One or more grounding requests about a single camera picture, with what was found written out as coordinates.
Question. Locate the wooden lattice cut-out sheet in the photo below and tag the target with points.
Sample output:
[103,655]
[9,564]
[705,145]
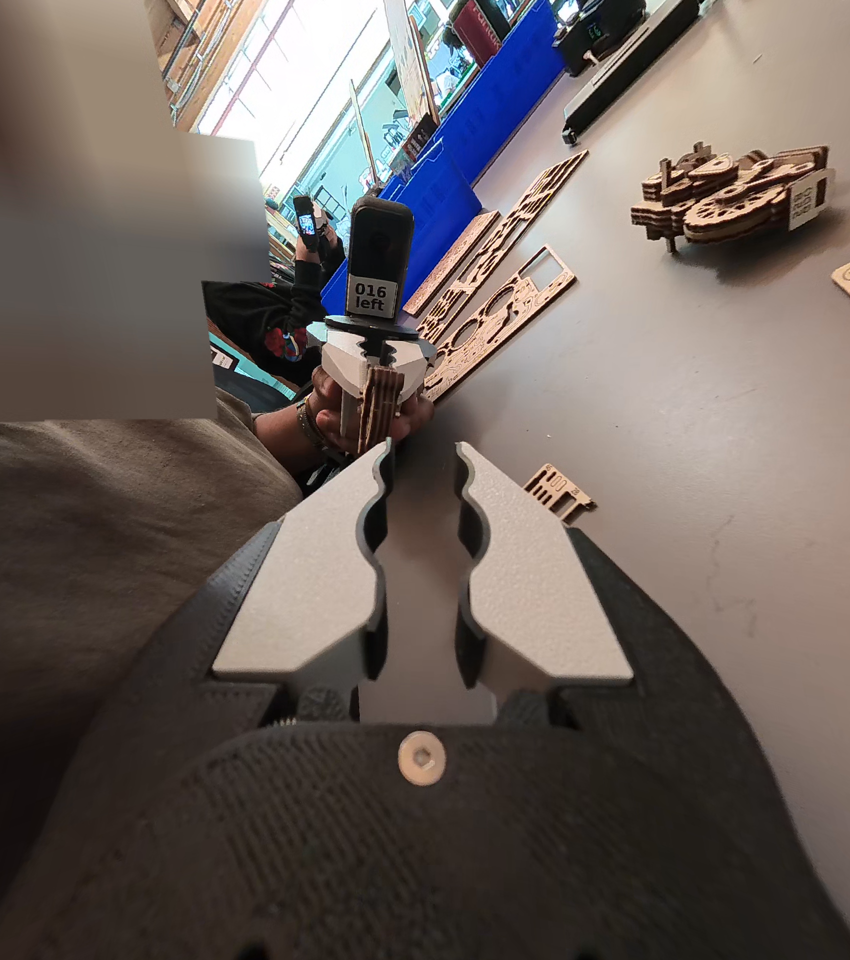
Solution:
[515,225]

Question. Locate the slotted wooden card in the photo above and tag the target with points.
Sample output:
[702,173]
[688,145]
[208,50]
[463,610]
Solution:
[579,499]

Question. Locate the grey desk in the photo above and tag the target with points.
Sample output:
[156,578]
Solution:
[695,525]

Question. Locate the person's left hand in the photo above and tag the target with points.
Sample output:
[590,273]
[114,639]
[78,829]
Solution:
[327,412]

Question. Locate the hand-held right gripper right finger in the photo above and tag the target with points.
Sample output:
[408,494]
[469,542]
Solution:
[545,600]

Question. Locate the wooden display board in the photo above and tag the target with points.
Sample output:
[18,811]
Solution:
[414,60]

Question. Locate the person's left forearm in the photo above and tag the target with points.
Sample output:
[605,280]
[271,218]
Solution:
[282,435]

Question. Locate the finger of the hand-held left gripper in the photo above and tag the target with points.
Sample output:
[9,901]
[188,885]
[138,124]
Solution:
[346,371]
[410,367]

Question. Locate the black battery charger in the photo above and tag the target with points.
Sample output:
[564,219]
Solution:
[597,30]

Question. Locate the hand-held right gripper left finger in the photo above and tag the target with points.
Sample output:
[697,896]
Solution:
[297,592]

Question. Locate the black power strip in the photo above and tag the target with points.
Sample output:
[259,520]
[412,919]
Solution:
[620,90]

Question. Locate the wooden model vehicle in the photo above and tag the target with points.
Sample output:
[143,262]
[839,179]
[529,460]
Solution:
[732,206]

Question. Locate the blue plastic bin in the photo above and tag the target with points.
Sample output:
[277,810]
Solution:
[500,112]
[440,202]

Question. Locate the layered wooden gear wheel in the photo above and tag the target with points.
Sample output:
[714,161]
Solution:
[380,405]

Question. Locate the wooden sheet with round holes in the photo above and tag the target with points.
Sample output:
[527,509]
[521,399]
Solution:
[504,330]

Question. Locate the engraved wooden board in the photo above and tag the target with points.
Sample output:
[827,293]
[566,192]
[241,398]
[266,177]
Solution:
[455,259]

